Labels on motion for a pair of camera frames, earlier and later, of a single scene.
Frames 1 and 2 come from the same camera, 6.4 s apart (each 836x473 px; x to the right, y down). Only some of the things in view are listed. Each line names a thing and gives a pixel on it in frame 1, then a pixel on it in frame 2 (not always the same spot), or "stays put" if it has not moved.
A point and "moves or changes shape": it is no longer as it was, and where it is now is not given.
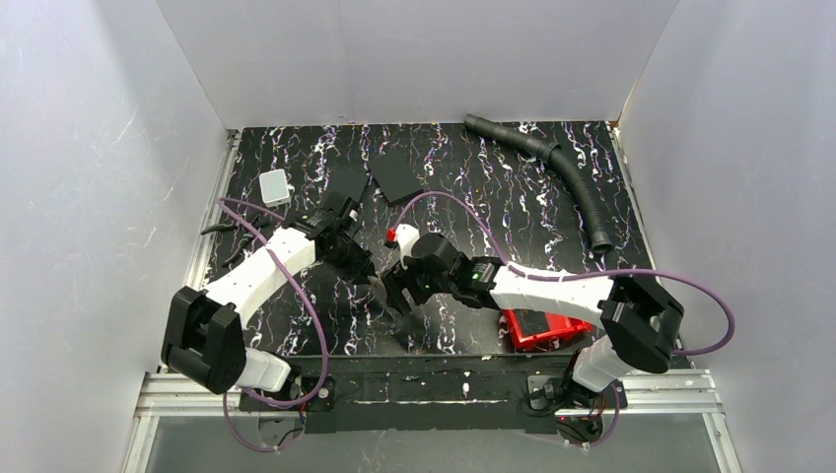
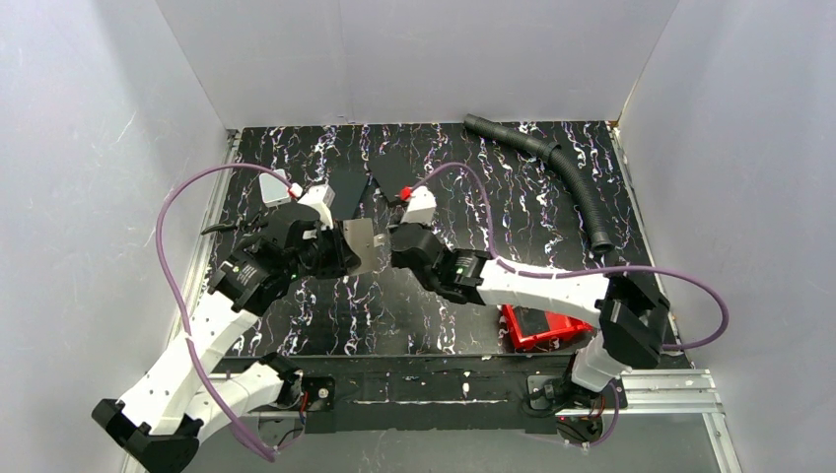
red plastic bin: (534, 327) stays put
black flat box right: (394, 174) stays put
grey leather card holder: (380, 294) moves or changes shape
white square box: (274, 189) stays put
